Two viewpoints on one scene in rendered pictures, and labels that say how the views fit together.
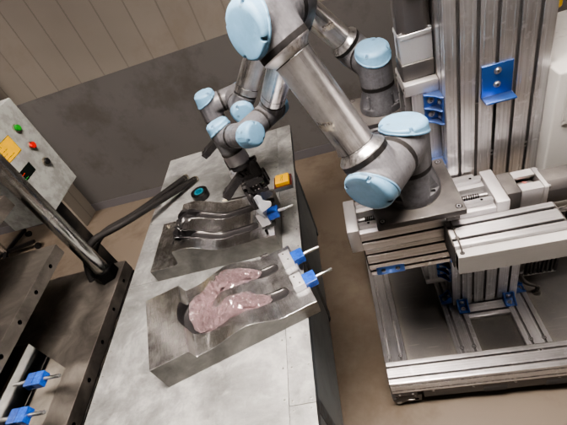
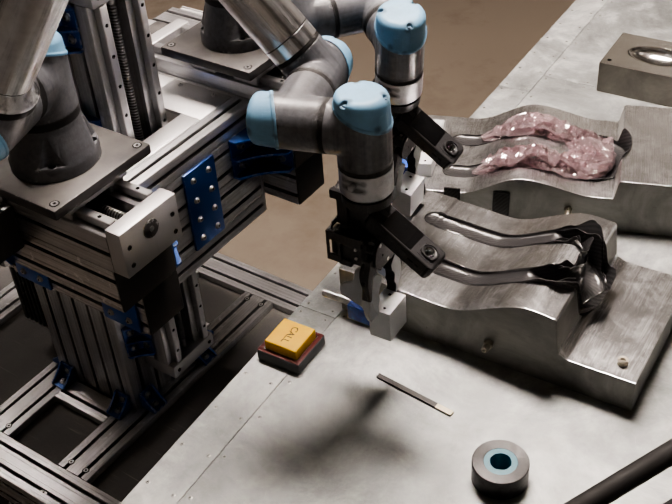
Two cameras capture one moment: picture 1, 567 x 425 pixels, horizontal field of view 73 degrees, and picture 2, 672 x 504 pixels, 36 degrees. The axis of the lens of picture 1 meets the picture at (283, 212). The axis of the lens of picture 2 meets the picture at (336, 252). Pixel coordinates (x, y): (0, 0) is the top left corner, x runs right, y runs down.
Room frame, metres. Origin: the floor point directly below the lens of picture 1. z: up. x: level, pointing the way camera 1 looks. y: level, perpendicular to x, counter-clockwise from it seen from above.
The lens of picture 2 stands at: (2.46, 0.46, 1.98)
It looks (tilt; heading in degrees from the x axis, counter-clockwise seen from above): 39 degrees down; 201
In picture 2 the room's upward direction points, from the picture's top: 5 degrees counter-clockwise
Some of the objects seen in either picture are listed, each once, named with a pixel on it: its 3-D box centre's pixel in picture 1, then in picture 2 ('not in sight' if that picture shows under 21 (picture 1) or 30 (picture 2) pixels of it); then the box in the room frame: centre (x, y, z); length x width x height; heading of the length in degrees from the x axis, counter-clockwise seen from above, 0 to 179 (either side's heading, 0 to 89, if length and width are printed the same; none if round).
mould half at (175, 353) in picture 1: (229, 305); (547, 160); (0.79, 0.27, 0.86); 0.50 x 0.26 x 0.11; 94
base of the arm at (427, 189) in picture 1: (409, 176); (236, 11); (0.76, -0.35, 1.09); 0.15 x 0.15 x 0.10
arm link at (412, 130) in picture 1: (403, 142); not in sight; (0.75, -0.34, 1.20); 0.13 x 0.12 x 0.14; 127
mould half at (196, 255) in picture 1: (214, 229); (512, 277); (1.16, 0.27, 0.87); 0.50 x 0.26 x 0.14; 77
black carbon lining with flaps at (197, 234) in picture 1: (212, 222); (507, 247); (1.15, 0.26, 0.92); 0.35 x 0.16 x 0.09; 77
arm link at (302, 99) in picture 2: (235, 96); (295, 115); (1.34, -0.01, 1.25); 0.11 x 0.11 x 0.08; 1
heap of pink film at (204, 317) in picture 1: (224, 296); (546, 142); (0.80, 0.27, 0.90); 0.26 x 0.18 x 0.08; 94
